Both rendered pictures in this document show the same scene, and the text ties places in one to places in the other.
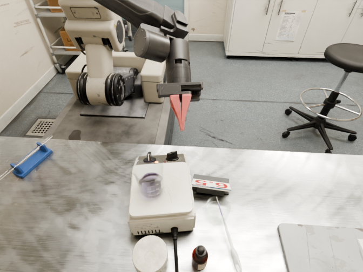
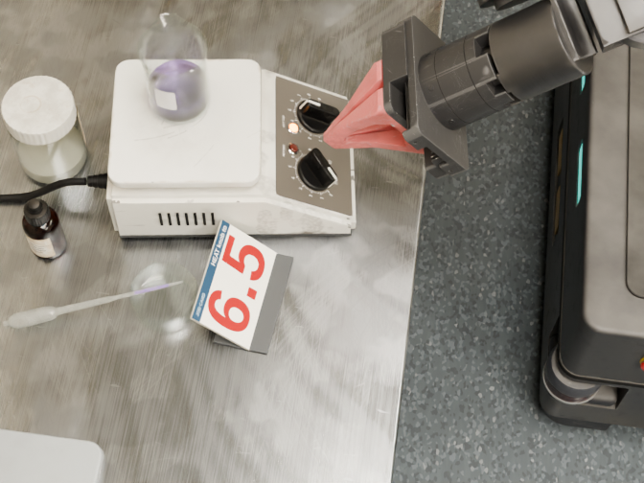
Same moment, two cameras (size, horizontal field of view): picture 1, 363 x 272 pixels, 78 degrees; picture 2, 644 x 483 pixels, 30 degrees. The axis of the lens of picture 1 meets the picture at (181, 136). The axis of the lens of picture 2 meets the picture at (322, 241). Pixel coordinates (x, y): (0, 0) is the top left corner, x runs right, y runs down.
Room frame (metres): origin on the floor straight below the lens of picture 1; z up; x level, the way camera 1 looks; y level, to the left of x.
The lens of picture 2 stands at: (0.38, -0.50, 1.64)
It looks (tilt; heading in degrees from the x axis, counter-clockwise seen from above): 61 degrees down; 91
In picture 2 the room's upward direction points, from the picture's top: 2 degrees clockwise
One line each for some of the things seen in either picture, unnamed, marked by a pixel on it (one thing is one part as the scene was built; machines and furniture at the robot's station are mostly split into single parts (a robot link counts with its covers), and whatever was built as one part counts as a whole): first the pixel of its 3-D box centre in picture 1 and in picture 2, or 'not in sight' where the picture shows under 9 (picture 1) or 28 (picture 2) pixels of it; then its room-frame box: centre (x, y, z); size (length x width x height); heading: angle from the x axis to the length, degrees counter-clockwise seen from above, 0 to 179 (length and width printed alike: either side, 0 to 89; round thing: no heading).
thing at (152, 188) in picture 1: (148, 178); (175, 70); (0.25, 0.06, 0.87); 0.06 x 0.05 x 0.08; 105
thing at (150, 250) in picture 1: (152, 260); (46, 131); (0.13, 0.05, 0.79); 0.06 x 0.06 x 0.08
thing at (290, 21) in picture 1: (289, 26); not in sight; (2.52, -1.14, 0.40); 0.24 x 0.01 x 0.30; 86
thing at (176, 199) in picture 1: (160, 187); (186, 122); (0.25, 0.04, 0.83); 0.12 x 0.12 x 0.01; 5
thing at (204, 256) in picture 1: (200, 255); (41, 224); (0.14, -0.03, 0.78); 0.03 x 0.03 x 0.07
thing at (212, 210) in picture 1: (217, 209); (165, 297); (0.24, -0.08, 0.76); 0.06 x 0.06 x 0.02
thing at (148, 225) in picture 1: (161, 188); (221, 150); (0.28, 0.04, 0.79); 0.22 x 0.13 x 0.08; 5
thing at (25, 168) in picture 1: (31, 158); not in sight; (0.38, 0.40, 0.77); 0.10 x 0.03 x 0.04; 157
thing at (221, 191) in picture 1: (211, 182); (243, 287); (0.31, -0.07, 0.77); 0.09 x 0.06 x 0.04; 81
